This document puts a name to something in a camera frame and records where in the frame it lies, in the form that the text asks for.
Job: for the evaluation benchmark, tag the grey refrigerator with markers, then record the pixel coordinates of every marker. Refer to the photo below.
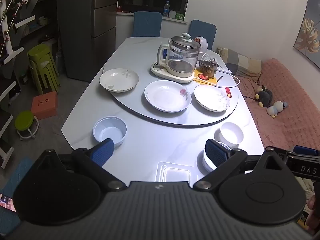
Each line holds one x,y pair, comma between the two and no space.
85,42

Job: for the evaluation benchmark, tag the red lighter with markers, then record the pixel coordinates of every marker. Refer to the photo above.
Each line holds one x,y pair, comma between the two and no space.
228,93

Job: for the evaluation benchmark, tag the white red-flower plate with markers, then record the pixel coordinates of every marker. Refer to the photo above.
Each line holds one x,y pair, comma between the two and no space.
165,96

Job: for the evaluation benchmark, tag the dark mouse plush toy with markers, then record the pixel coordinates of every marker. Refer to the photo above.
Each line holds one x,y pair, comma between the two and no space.
265,96

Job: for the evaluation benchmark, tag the person's right hand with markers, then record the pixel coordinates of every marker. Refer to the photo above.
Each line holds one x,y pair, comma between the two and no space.
313,211

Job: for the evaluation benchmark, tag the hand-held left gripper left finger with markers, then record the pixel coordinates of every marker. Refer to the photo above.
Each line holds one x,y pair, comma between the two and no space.
102,151

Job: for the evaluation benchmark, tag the brown dog figurine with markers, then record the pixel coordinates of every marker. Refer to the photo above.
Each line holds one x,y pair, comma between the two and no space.
208,67

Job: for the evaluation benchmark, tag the pale blue plush toy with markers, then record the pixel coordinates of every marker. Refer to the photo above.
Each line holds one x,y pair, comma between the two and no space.
275,108

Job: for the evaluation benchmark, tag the clear water bottle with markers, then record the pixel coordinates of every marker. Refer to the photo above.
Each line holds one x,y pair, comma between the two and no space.
166,10

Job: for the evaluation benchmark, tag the white egg-shaped appliance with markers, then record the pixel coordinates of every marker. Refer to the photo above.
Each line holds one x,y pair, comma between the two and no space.
203,43

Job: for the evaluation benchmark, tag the plaid pillow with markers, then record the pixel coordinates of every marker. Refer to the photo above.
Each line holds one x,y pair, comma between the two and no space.
240,62

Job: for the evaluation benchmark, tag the stack of green stools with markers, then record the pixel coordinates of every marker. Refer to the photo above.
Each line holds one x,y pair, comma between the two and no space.
42,62

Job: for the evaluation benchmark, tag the wide white bowl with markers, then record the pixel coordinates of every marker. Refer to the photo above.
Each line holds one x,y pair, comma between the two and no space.
206,163

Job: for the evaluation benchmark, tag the beige leaf-print plate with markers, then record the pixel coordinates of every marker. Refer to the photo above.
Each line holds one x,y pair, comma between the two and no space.
210,97
117,81

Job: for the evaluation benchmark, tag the glass electric kettle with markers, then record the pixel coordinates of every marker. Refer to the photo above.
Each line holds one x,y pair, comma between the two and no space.
180,55

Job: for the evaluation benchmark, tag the framed leaf wall picture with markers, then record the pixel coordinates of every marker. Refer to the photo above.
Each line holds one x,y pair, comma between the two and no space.
308,30

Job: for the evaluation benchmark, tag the small white jar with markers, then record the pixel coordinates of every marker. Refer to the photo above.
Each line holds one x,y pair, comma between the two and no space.
172,14

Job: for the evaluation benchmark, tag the round green wheeled stool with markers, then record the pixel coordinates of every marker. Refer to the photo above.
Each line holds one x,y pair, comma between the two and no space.
25,120

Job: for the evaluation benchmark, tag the large pale blue bowl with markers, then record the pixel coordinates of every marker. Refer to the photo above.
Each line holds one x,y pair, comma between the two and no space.
107,130

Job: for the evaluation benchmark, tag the blue upholstered chair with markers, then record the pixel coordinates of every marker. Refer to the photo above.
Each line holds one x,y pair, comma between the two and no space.
147,25
15,177
202,28

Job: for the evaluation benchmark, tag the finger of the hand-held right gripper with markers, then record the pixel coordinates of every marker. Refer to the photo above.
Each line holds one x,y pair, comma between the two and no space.
305,150

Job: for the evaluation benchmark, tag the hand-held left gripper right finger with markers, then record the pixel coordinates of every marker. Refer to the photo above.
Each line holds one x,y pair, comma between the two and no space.
216,152

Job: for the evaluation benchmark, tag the smartphone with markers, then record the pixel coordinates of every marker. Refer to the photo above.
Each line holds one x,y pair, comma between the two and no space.
6,202

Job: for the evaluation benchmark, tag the small green container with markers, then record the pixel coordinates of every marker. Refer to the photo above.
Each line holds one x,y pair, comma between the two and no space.
180,16

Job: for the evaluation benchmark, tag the small dark stick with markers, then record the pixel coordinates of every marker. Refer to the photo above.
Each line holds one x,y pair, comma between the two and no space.
219,78

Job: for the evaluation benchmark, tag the grey round turntable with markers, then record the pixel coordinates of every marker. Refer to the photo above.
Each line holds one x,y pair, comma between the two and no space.
130,106

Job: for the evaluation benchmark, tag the small white bowl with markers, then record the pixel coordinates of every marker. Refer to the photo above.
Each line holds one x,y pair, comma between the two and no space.
231,133

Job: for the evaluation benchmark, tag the white power strip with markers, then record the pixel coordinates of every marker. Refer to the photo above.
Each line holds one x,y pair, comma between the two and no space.
223,69

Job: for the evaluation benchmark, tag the pink blanket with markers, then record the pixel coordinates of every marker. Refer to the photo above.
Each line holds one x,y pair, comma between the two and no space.
287,92

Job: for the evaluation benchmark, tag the orange box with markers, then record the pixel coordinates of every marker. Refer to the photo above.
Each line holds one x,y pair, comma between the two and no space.
45,105

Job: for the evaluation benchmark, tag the flower garland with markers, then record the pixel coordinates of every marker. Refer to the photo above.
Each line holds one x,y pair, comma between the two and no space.
5,12

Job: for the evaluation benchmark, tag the clear plastic tray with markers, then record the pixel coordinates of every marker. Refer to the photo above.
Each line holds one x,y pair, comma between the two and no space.
172,173

